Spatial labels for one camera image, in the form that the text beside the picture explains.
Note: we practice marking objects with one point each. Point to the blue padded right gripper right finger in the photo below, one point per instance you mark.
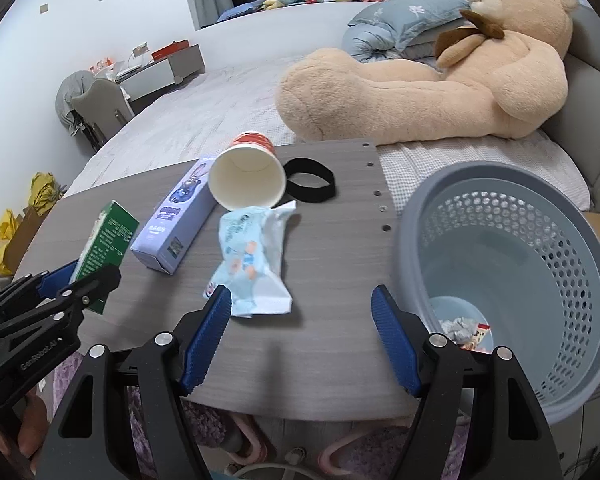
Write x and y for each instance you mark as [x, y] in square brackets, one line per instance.
[508, 437]

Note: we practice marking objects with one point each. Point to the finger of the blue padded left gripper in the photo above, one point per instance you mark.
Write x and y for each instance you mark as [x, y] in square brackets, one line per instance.
[27, 293]
[74, 297]

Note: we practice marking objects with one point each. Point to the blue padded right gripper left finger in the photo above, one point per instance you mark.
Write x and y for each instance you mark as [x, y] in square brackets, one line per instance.
[90, 437]

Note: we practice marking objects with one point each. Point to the green white carton box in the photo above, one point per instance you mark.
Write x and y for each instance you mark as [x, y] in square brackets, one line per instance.
[105, 249]

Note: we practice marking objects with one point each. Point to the purple Zootopia toothpaste box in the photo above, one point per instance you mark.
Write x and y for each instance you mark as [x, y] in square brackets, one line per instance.
[163, 241]

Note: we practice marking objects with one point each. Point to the red beige snack wrapper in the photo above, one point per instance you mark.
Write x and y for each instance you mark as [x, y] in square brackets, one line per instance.
[480, 341]

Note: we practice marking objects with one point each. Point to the white tissue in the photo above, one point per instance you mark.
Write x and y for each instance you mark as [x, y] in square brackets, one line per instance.
[460, 330]

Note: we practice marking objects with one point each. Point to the light blue snack wrapper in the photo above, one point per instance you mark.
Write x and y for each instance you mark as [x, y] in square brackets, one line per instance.
[251, 244]

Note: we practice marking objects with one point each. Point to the red white paper cup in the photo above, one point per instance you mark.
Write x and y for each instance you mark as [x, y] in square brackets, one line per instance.
[247, 173]

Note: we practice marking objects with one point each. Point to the grey plastic trash basket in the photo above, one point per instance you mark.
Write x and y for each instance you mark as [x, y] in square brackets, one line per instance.
[491, 241]

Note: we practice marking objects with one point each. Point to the person's left hand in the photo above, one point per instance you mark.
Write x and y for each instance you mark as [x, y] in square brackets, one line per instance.
[22, 451]

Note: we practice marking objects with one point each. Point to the cardboard box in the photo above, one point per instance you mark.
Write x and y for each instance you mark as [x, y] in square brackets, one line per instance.
[22, 237]

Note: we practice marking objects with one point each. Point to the yellow bag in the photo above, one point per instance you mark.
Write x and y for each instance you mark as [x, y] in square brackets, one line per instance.
[45, 192]

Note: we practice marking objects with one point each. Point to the grey chair with clothes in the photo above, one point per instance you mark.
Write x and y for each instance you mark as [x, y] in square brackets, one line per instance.
[94, 107]

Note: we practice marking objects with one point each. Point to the bed with white sheet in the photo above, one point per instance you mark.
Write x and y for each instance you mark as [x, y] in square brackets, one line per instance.
[201, 119]

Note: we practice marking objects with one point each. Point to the grey white desk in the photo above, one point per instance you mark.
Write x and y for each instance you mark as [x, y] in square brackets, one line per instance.
[156, 76]

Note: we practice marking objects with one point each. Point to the black hair band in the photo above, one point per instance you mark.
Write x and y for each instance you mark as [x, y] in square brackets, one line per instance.
[309, 181]

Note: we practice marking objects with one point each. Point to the red box on desk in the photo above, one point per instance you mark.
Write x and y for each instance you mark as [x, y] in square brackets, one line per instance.
[170, 49]

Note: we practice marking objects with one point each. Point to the blue cushion on sill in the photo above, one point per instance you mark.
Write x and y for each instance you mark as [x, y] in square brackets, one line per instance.
[242, 9]

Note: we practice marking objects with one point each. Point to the grey folded duvet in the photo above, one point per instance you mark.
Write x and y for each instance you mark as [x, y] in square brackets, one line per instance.
[372, 43]

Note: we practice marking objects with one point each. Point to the grey blue pillow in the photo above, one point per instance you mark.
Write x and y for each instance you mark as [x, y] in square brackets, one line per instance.
[406, 19]

